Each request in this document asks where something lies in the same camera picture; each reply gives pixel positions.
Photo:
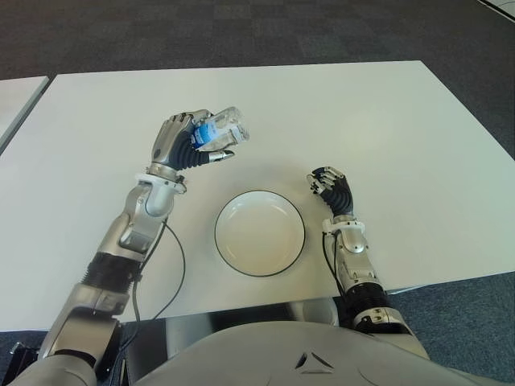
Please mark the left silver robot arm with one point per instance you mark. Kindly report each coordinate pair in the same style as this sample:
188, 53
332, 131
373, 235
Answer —
137, 225

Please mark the clear blue-capped water bottle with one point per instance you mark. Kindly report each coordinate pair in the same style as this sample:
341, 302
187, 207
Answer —
229, 128

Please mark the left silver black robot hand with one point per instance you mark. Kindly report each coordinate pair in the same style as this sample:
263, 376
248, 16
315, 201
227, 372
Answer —
171, 142

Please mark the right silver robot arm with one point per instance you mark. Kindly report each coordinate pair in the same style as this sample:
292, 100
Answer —
358, 257

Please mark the white side table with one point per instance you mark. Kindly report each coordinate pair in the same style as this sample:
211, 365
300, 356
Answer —
18, 104

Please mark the grey robot torso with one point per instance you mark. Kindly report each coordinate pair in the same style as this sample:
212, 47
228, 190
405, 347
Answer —
306, 358

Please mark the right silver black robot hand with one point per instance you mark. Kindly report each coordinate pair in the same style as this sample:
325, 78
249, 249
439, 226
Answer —
342, 197

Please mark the white black-rimmed plate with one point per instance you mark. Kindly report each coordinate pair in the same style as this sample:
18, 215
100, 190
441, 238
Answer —
259, 233

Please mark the white robot waist part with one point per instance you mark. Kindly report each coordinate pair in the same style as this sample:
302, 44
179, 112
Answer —
320, 311

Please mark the black wheeled base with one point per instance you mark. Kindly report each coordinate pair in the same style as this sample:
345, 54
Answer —
24, 360

